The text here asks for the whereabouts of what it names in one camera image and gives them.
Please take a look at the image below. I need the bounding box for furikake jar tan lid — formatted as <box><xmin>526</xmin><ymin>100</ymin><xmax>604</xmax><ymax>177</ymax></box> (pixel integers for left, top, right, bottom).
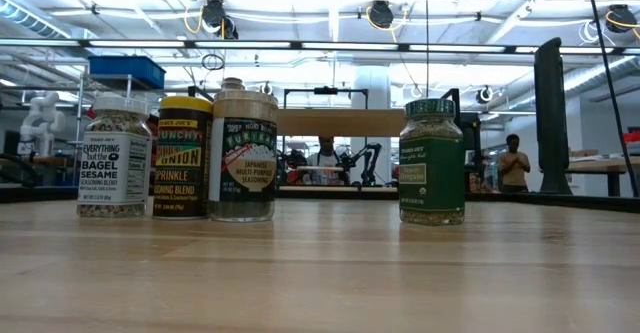
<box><xmin>207</xmin><ymin>89</ymin><xmax>280</xmax><ymax>223</ymax></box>

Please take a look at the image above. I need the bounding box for green oregano jar green lid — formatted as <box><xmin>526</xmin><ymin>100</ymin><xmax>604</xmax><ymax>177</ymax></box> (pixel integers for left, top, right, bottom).
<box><xmin>397</xmin><ymin>97</ymin><xmax>467</xmax><ymax>227</ymax></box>

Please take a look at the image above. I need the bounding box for crunchy onion bottle yellow lid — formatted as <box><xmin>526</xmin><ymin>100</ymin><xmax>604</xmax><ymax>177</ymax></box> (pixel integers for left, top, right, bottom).
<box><xmin>151</xmin><ymin>95</ymin><xmax>214</xmax><ymax>221</ymax></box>

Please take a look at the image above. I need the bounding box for bagel sesame jar white lid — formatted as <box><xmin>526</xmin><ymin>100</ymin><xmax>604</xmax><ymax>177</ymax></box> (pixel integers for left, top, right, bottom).
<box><xmin>76</xmin><ymin>94</ymin><xmax>153</xmax><ymax>219</ymax></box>

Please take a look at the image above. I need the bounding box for person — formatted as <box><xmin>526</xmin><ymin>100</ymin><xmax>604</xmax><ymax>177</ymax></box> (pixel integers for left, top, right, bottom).
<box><xmin>305</xmin><ymin>135</ymin><xmax>348</xmax><ymax>187</ymax></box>
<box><xmin>497</xmin><ymin>133</ymin><xmax>533</xmax><ymax>194</ymax></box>

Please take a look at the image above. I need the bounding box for blue bin on rack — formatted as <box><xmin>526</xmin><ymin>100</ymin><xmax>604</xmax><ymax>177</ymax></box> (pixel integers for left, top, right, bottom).
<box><xmin>88</xmin><ymin>55</ymin><xmax>167</xmax><ymax>91</ymax></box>

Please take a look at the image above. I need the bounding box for linear ceiling light fixture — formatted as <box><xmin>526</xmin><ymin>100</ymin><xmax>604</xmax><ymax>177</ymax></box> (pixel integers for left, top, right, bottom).
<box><xmin>0</xmin><ymin>37</ymin><xmax>640</xmax><ymax>55</ymax></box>

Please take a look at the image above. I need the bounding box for black tall column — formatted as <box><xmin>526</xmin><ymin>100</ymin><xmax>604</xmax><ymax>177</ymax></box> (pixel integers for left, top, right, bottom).
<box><xmin>532</xmin><ymin>36</ymin><xmax>574</xmax><ymax>196</ymax></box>

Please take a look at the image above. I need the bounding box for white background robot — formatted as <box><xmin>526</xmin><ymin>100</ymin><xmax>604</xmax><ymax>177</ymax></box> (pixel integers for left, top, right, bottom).
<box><xmin>17</xmin><ymin>91</ymin><xmax>67</xmax><ymax>158</ymax></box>

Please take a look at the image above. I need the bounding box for background wooden table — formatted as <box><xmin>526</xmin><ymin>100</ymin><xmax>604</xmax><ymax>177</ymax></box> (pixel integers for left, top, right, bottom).
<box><xmin>569</xmin><ymin>148</ymin><xmax>640</xmax><ymax>198</ymax></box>

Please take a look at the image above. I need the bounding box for wooden shelf riser black frame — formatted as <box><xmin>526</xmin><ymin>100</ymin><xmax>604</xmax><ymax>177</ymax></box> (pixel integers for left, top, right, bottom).
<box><xmin>187</xmin><ymin>85</ymin><xmax>482</xmax><ymax>198</ymax></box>

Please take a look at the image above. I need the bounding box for black aluminium rig frame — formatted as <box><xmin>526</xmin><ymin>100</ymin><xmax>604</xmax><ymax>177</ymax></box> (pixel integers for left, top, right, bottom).
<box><xmin>0</xmin><ymin>184</ymin><xmax>640</xmax><ymax>215</ymax></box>

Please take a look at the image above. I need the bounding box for black diagonal frame strut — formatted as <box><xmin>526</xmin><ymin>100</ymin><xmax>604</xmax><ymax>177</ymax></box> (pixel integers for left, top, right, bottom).
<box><xmin>583</xmin><ymin>0</ymin><xmax>640</xmax><ymax>198</ymax></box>

